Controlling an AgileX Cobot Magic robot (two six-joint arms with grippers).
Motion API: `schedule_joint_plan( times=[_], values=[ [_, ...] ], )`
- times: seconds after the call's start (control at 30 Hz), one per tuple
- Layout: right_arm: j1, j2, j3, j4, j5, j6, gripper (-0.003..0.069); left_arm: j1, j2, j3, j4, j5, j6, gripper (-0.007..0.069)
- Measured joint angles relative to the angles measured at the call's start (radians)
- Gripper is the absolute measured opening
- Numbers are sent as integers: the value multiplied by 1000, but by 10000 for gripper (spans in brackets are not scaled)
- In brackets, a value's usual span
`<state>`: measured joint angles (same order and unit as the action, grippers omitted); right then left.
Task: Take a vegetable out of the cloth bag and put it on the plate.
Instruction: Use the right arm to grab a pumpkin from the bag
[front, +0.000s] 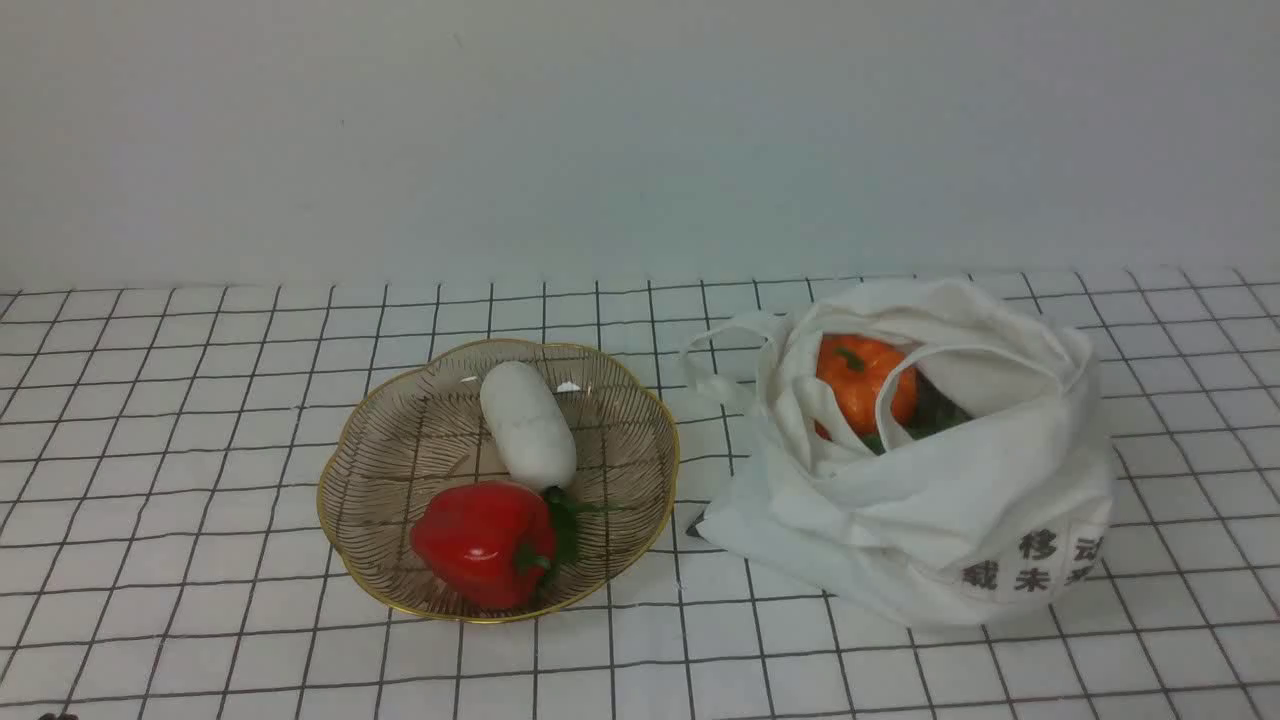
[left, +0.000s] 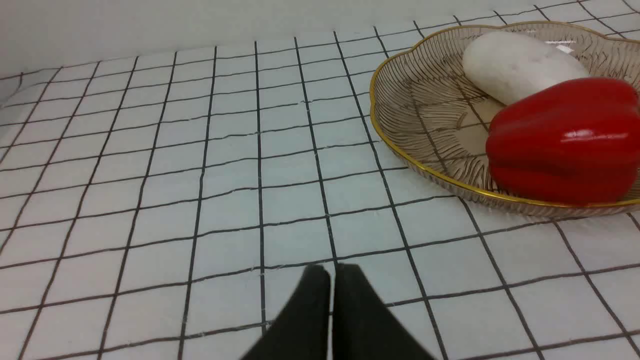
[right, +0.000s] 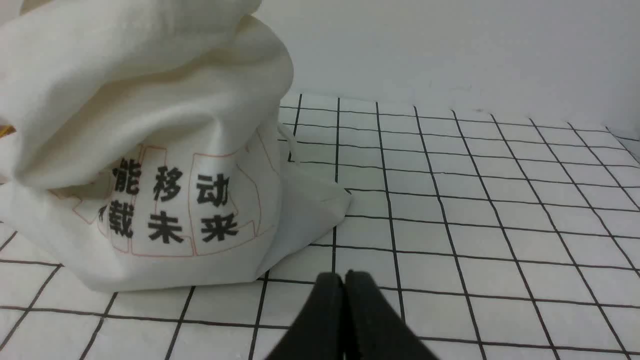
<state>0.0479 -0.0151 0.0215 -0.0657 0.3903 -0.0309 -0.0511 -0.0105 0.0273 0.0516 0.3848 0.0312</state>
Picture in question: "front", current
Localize orange toy pumpkin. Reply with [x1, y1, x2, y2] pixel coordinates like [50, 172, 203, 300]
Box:
[815, 334, 906, 439]

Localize white cloth tote bag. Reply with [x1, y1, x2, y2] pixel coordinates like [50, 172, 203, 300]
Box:
[678, 278, 1116, 626]

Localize white radish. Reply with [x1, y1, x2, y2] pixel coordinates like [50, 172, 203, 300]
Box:
[480, 361, 577, 493]

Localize clear gold-rimmed glass bowl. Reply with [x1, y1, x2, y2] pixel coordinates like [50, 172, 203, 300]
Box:
[316, 338, 680, 624]

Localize red bell pepper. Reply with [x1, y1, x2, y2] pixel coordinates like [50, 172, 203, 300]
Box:
[410, 480, 557, 611]

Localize dark green leafy vegetable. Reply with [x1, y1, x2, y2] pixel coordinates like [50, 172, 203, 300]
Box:
[842, 372, 973, 456]

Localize white grid tablecloth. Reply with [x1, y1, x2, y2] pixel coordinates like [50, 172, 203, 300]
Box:
[1, 268, 1279, 719]

